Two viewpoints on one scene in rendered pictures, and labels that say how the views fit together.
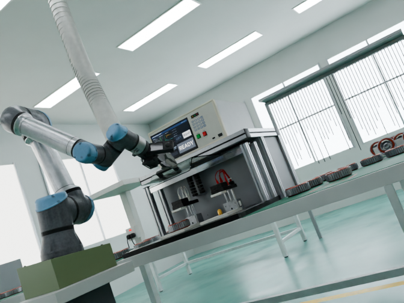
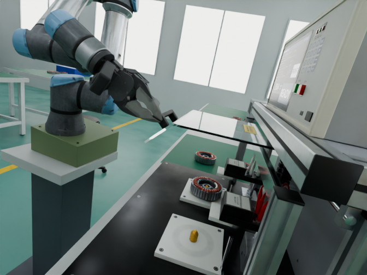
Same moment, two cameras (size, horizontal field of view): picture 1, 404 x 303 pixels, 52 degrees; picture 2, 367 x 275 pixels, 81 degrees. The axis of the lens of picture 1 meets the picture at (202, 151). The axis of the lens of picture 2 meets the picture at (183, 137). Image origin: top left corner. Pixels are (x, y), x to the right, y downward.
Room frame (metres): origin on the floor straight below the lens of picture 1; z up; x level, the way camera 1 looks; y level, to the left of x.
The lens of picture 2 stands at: (1.69, -0.37, 1.17)
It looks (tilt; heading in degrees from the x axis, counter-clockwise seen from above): 16 degrees down; 70
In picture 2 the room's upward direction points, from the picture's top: 11 degrees clockwise
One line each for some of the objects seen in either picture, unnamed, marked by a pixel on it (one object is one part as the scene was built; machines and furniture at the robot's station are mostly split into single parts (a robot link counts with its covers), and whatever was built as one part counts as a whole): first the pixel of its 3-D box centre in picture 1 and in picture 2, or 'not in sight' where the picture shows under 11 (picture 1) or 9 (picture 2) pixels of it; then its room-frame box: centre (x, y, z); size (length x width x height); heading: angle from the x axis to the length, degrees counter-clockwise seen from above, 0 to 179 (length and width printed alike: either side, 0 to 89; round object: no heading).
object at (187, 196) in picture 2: (180, 230); (205, 193); (2.02, 0.23, 0.78); 0.15 x 0.15 x 0.01; 61
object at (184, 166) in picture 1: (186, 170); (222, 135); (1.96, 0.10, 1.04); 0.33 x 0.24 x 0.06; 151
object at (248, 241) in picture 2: (233, 205); (253, 253); (2.03, -0.05, 0.80); 0.07 x 0.05 x 0.06; 61
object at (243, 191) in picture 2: (194, 220); (247, 200); (2.15, 0.16, 0.80); 0.07 x 0.05 x 0.06; 61
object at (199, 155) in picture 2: (120, 254); (205, 157); (2.17, 0.58, 0.77); 0.11 x 0.11 x 0.04
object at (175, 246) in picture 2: (221, 216); (192, 241); (1.90, 0.02, 0.78); 0.15 x 0.15 x 0.01; 61
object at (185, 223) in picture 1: (178, 225); (206, 187); (2.02, 0.23, 0.80); 0.11 x 0.11 x 0.04
